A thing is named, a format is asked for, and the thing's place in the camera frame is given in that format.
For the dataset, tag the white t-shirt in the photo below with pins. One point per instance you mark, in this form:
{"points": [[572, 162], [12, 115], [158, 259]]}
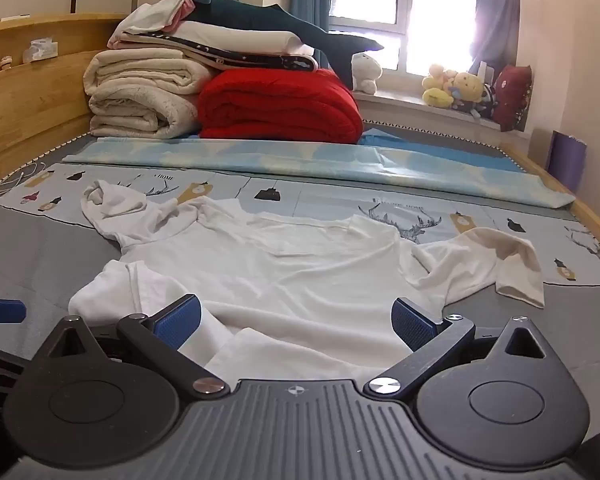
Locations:
{"points": [[305, 270]]}

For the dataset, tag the tissue packet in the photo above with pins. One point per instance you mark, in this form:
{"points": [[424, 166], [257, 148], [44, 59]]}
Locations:
{"points": [[41, 50]]}

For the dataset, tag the window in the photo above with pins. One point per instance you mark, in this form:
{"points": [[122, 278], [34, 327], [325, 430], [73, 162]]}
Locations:
{"points": [[380, 5]]}

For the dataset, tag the purple box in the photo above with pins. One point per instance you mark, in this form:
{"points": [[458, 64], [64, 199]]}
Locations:
{"points": [[569, 160]]}

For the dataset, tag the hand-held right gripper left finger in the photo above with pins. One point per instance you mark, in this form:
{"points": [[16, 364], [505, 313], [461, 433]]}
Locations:
{"points": [[180, 321]]}

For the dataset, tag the light blue patterned mat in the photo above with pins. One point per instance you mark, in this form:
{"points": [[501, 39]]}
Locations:
{"points": [[290, 160]]}

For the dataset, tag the cream folded blanket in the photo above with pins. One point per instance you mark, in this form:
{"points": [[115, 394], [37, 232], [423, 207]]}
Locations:
{"points": [[135, 90]]}

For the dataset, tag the wooden bed frame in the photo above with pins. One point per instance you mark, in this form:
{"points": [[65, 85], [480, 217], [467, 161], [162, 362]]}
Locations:
{"points": [[30, 95]]}

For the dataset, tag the dark teal shark plush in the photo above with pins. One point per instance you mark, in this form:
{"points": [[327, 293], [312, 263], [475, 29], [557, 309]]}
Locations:
{"points": [[260, 14]]}

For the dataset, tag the white and pink cloth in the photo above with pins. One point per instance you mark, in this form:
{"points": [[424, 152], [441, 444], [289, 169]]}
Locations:
{"points": [[150, 14]]}

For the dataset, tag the white quilt with dark trim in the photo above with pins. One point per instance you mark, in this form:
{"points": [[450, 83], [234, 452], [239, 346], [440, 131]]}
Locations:
{"points": [[240, 40]]}

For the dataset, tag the purple blue curtain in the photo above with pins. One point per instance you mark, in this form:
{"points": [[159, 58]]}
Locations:
{"points": [[497, 15]]}

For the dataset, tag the small figurine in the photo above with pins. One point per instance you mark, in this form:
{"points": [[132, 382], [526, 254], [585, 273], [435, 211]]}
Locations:
{"points": [[7, 62]]}

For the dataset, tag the red folded blanket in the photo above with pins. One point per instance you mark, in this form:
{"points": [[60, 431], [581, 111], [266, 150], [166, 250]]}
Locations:
{"points": [[280, 105]]}

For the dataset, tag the white plush toy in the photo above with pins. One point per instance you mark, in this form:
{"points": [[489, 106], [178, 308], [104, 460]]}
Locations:
{"points": [[366, 72]]}

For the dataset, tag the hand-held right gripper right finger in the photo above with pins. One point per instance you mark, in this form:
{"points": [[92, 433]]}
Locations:
{"points": [[411, 325]]}

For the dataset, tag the yellow round face plush toy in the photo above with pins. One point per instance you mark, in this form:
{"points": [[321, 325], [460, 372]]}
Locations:
{"points": [[468, 85]]}

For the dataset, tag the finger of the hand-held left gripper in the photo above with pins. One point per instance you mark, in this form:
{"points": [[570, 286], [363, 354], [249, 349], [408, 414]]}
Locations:
{"points": [[2, 311]]}

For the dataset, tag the blue cloth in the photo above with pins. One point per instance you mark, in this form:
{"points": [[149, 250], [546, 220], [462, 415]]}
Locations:
{"points": [[430, 152]]}

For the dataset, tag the dark red cushion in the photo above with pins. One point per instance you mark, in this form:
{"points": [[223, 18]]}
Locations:
{"points": [[512, 97]]}

